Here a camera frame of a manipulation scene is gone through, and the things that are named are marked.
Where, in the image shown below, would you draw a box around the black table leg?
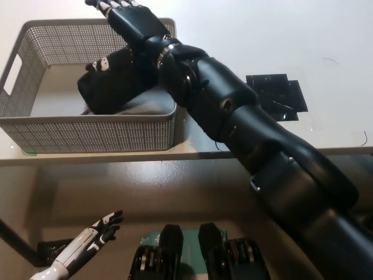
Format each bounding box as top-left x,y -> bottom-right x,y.
0,217 -> 39,265

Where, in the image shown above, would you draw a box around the black robot legs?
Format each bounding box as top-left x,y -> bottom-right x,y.
141,229 -> 227,277

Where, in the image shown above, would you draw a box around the grey perforated plastic basket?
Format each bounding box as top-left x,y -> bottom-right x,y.
0,17 -> 178,155

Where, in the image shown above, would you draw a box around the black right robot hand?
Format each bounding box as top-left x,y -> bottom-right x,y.
84,0 -> 172,72

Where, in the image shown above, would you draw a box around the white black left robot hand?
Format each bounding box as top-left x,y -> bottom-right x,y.
52,210 -> 125,270

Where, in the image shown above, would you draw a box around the black tape patch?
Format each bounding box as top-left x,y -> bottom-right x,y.
245,73 -> 309,122

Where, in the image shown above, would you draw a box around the black ribbed robot body block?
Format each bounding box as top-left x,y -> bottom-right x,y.
129,223 -> 185,280
198,223 -> 269,280

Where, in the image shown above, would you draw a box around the black fabric pencil case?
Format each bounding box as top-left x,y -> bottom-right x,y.
76,48 -> 164,115

